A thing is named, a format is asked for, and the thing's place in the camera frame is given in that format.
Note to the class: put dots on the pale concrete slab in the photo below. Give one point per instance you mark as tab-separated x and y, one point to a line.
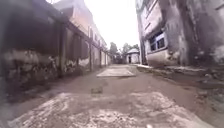
116	72

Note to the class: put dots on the cluster of trees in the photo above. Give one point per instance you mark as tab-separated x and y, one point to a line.
118	50

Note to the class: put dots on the small white hut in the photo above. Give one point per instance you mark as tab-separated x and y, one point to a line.
133	56

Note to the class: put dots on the worn brown dirt alley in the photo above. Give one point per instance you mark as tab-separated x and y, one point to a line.
126	86

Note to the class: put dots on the tan multi-storey building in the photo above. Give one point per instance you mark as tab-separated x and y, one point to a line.
81	18

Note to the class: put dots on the raised rubble strip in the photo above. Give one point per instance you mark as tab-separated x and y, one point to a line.
186	75

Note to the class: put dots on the stained grey concrete building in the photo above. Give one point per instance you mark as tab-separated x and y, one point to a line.
180	30

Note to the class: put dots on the long weathered boundary wall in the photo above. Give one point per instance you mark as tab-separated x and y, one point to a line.
40	50

